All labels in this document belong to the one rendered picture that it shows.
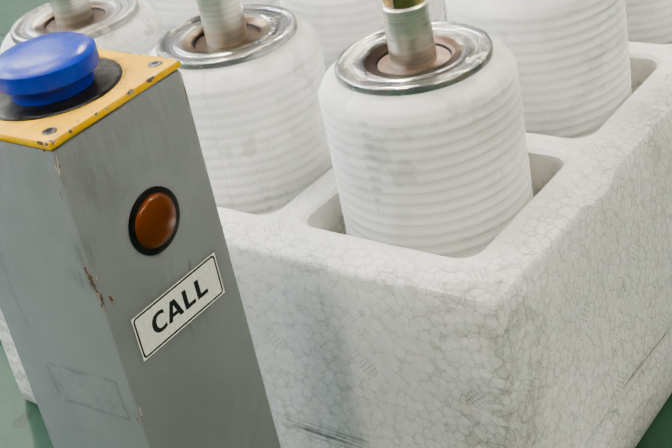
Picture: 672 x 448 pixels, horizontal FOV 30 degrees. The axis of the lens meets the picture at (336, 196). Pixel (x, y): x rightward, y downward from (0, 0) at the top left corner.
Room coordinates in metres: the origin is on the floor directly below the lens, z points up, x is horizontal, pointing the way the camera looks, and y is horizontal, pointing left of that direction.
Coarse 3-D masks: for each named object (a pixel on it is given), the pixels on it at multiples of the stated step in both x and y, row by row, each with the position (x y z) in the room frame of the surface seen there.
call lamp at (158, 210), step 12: (144, 204) 0.42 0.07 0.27; (156, 204) 0.42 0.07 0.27; (168, 204) 0.43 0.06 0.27; (144, 216) 0.42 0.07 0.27; (156, 216) 0.42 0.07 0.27; (168, 216) 0.42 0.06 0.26; (144, 228) 0.42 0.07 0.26; (156, 228) 0.42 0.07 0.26; (168, 228) 0.42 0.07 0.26; (144, 240) 0.42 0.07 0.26; (156, 240) 0.42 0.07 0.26
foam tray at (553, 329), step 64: (640, 64) 0.65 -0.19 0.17; (640, 128) 0.56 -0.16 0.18; (320, 192) 0.57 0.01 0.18; (576, 192) 0.52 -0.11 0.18; (640, 192) 0.55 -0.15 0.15; (256, 256) 0.53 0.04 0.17; (320, 256) 0.51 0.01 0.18; (384, 256) 0.49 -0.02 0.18; (512, 256) 0.47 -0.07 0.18; (576, 256) 0.49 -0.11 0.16; (640, 256) 0.54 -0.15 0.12; (0, 320) 0.69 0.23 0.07; (256, 320) 0.53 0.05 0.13; (320, 320) 0.51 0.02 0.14; (384, 320) 0.48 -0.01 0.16; (448, 320) 0.46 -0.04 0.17; (512, 320) 0.45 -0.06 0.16; (576, 320) 0.49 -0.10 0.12; (640, 320) 0.54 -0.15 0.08; (320, 384) 0.51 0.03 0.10; (384, 384) 0.48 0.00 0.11; (448, 384) 0.46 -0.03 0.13; (512, 384) 0.44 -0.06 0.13; (576, 384) 0.48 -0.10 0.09; (640, 384) 0.54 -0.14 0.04
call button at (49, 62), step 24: (24, 48) 0.45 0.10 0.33; (48, 48) 0.45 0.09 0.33; (72, 48) 0.44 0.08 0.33; (96, 48) 0.45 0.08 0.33; (0, 72) 0.44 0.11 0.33; (24, 72) 0.43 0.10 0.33; (48, 72) 0.43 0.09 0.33; (72, 72) 0.43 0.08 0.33; (24, 96) 0.43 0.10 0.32; (48, 96) 0.43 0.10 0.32
